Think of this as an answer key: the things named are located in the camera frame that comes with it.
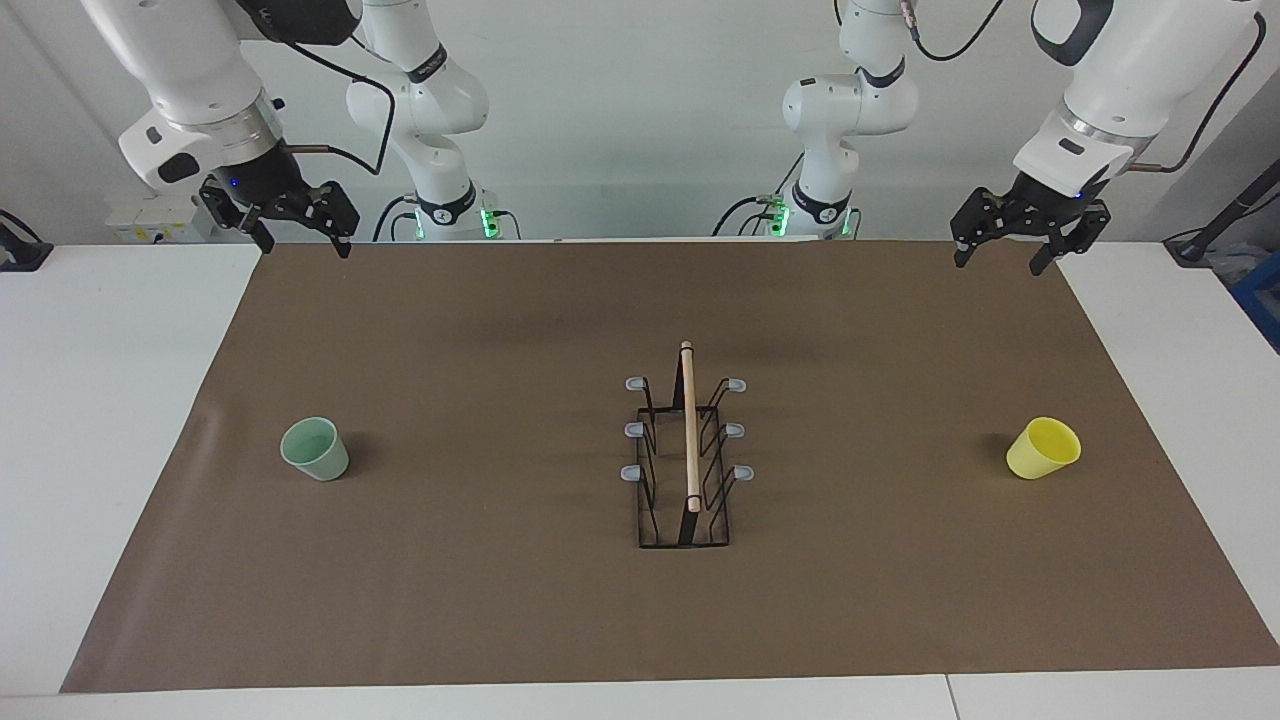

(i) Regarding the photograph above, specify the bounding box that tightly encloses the yellow plastic cup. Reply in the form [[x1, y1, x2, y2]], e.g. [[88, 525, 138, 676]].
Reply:
[[1006, 417, 1082, 481]]

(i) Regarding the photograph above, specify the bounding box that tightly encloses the pale green plastic cup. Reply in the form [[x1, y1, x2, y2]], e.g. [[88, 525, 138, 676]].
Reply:
[[280, 417, 351, 482]]

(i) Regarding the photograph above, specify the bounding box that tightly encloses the white power box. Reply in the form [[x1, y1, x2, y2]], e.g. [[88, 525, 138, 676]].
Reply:
[[105, 195, 216, 245]]

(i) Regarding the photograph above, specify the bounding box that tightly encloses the black stand pole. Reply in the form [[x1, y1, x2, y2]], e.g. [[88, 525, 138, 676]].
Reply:
[[1163, 158, 1280, 267]]

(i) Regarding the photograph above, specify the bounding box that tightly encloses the blue box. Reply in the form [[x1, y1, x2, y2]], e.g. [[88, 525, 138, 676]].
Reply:
[[1230, 250, 1280, 353]]

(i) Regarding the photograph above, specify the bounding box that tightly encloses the black table clamp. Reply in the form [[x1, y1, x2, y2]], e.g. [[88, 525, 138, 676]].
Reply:
[[0, 209, 54, 272]]

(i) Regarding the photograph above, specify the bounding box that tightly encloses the brown table mat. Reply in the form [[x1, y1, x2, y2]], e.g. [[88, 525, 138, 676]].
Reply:
[[60, 240, 1280, 694]]

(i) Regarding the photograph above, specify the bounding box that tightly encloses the black right base cable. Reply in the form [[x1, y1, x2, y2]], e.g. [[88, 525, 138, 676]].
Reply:
[[373, 193, 421, 242]]

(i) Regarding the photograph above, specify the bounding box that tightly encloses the black base cable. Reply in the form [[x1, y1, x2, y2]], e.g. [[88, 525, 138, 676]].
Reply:
[[373, 193, 421, 242], [711, 153, 806, 239]]

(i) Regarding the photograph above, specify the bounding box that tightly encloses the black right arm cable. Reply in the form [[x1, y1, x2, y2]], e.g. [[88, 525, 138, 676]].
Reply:
[[240, 0, 399, 177]]

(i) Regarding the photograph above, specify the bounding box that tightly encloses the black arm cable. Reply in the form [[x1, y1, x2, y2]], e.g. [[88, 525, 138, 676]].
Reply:
[[240, 0, 399, 177], [1138, 12, 1267, 174]]

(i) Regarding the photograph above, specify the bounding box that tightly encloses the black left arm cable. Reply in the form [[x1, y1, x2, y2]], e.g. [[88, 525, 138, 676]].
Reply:
[[1138, 12, 1267, 174]]

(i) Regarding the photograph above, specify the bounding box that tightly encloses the black left base cable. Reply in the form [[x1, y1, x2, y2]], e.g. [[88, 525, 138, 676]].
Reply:
[[711, 153, 806, 239]]

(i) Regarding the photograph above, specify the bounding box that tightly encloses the black wire cup rack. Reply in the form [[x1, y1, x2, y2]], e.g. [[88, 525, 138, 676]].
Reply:
[[622, 341, 755, 549]]

